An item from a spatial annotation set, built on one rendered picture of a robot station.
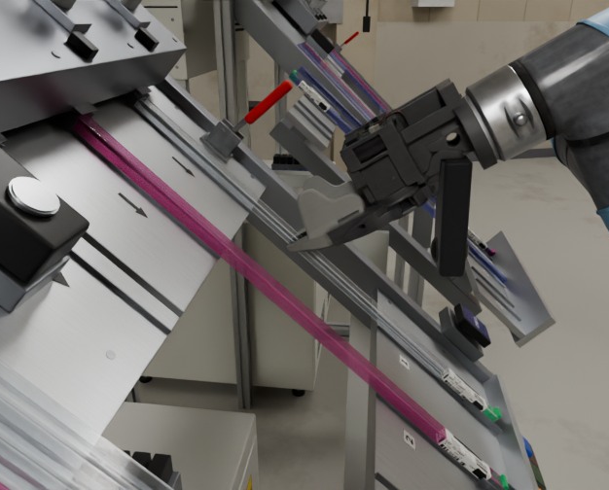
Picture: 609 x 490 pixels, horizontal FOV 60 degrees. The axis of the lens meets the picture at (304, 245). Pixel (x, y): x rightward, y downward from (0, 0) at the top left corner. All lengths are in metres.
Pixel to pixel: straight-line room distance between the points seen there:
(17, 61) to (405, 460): 0.39
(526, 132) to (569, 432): 1.46
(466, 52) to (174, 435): 4.12
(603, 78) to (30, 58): 0.41
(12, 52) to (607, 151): 0.44
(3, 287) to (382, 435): 0.30
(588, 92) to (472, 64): 4.15
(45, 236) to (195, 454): 0.54
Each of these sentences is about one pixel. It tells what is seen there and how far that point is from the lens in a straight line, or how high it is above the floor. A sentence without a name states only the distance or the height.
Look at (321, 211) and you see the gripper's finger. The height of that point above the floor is 0.98.
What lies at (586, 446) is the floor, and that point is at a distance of 1.84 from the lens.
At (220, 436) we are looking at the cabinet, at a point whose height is 0.62.
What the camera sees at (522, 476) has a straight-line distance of 0.61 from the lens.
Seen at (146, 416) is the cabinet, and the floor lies 0.62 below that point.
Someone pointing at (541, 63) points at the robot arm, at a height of 1.12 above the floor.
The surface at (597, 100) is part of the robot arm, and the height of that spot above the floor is 1.09.
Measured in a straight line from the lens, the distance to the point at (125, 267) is 0.36.
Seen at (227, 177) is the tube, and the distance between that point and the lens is 0.53.
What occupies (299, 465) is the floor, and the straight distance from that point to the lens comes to 1.60.
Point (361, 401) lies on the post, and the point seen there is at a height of 0.46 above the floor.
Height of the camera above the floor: 1.15
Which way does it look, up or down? 23 degrees down
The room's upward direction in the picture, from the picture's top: straight up
